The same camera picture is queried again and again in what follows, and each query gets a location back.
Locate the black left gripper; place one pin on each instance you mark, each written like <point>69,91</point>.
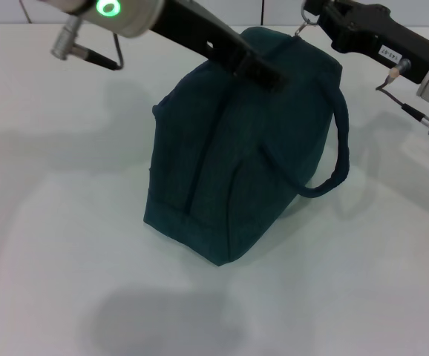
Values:
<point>199,29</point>

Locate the teal insulated lunch bag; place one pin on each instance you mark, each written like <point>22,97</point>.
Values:
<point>236,167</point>

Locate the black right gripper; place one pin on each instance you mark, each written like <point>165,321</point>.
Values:
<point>396,44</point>

